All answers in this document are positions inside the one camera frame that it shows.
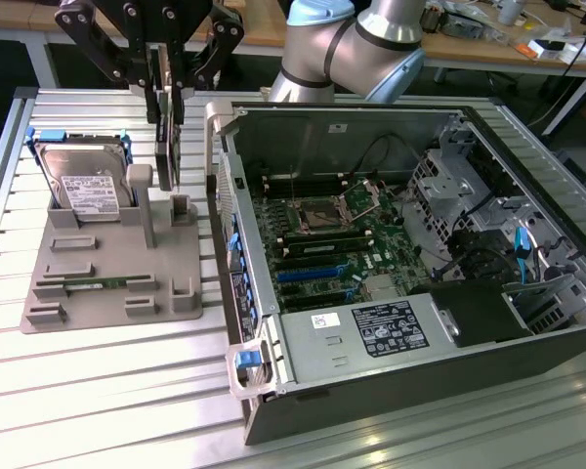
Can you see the orange and white box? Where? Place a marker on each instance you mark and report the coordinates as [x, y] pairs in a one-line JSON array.
[[537, 49]]

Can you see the electronics pile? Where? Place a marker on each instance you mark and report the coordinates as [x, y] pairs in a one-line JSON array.
[[459, 19]]

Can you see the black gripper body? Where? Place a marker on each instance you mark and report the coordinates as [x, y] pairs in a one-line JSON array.
[[151, 19]]

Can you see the silver hard disk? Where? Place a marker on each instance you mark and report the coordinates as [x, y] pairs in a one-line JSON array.
[[85, 185]]

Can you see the CPU socket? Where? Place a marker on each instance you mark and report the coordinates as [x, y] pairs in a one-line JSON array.
[[320, 215]]

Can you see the silver disk bay cage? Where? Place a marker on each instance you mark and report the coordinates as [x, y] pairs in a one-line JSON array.
[[439, 195]]

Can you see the black graphics card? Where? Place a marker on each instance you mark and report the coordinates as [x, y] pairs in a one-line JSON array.
[[167, 156]]

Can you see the grey cup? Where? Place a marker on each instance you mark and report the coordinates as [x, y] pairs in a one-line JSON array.
[[510, 11]]

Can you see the long wooden desk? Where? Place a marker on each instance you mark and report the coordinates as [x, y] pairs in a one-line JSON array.
[[14, 19]]

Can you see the green RAM stick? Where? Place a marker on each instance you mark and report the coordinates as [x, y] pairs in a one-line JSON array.
[[97, 283]]

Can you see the silver power supply unit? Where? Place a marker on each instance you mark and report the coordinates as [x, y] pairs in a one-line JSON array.
[[322, 347]]

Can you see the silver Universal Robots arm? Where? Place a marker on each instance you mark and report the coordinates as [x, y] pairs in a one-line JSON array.
[[312, 49]]

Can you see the black plastic shroud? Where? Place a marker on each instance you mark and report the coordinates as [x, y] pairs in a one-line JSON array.
[[478, 312]]

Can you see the open black PC case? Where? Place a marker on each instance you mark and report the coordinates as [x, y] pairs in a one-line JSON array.
[[322, 352]]

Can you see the metal socket cover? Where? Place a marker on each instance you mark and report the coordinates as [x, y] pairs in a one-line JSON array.
[[359, 198]]

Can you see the cluttered wooden desk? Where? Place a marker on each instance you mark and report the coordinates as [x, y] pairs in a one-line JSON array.
[[469, 49]]

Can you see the hard disk drive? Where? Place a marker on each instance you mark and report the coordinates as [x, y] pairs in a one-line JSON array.
[[54, 134]]

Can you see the grey corner bracket blue clip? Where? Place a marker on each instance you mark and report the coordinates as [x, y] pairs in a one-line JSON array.
[[246, 361]]

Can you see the silver chipset heatsink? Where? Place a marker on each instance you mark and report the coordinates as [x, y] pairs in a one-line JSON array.
[[383, 289]]

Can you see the grey plastic parts rack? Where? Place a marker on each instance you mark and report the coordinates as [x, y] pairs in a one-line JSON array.
[[107, 254]]

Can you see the green motherboard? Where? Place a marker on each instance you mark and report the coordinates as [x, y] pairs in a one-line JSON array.
[[386, 244]]

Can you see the blue expansion slot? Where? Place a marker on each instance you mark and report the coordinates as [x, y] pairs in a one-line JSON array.
[[307, 274]]

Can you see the black expansion slot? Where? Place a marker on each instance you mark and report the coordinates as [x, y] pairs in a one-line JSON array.
[[312, 289]]

